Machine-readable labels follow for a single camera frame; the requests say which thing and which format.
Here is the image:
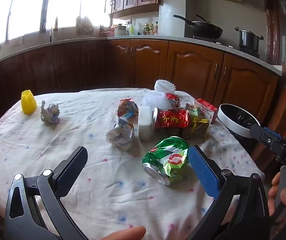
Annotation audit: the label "steel cooking pot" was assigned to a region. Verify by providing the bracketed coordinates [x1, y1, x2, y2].
[234, 26, 264, 52]

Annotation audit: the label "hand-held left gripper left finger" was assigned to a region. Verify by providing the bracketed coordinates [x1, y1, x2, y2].
[4, 146, 90, 240]

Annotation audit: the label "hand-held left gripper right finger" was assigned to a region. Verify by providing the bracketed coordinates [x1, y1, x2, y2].
[188, 144, 271, 240]

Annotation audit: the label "white round trash bin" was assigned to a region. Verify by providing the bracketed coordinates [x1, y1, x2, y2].
[218, 103, 261, 155]

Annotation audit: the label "crushed green drink can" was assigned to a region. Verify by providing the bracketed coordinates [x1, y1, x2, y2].
[142, 136, 190, 186]

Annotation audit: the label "orange blue snack packet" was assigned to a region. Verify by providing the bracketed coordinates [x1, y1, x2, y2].
[117, 98, 139, 122]

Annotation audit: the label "gas stove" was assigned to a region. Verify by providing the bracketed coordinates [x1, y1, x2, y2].
[192, 34, 261, 58]

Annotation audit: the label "white plastic jar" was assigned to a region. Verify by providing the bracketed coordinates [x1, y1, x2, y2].
[138, 106, 154, 141]

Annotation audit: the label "crushed red drink can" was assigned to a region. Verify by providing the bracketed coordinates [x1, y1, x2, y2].
[153, 108, 192, 137]

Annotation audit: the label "person's left hand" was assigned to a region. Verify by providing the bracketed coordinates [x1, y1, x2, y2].
[100, 226, 147, 240]

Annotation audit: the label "dish rack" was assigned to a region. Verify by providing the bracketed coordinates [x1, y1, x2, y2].
[75, 16, 95, 36]

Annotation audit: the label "kitchen window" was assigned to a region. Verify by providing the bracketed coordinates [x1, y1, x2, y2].
[0, 0, 110, 47]

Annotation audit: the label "crumpled gold foil wrapper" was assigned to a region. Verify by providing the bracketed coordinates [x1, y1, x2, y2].
[185, 104, 210, 140]

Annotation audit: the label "crumpled red wrapper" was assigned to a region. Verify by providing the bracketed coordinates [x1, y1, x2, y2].
[165, 93, 181, 108]

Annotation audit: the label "white floral tablecloth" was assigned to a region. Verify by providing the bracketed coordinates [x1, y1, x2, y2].
[0, 87, 263, 240]

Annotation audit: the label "white kitchen countertop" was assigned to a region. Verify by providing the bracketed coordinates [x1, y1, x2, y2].
[0, 35, 283, 77]

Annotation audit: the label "yellow ribbed plastic holder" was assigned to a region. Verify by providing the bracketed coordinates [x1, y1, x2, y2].
[21, 89, 37, 116]

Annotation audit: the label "wooden base cabinets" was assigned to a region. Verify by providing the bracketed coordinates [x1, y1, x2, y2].
[0, 39, 282, 135]

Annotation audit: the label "white foam fruit net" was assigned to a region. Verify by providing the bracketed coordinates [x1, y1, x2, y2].
[143, 92, 170, 108]
[154, 79, 177, 93]

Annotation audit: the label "crumpled grey paper ball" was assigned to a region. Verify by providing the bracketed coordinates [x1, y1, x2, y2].
[40, 100, 61, 125]

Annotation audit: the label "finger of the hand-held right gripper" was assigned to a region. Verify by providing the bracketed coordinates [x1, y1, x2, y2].
[249, 124, 286, 168]

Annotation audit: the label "plastic-wrapped wooden door frame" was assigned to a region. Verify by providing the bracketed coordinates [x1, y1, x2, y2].
[265, 0, 286, 160]

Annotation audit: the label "red and white carton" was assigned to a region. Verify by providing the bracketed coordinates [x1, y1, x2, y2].
[195, 98, 218, 125]

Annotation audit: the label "crumpled white paper packet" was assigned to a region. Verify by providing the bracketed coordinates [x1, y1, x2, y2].
[105, 120, 135, 151]

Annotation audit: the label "black wok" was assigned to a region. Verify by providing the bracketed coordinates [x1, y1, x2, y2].
[173, 14, 223, 40]

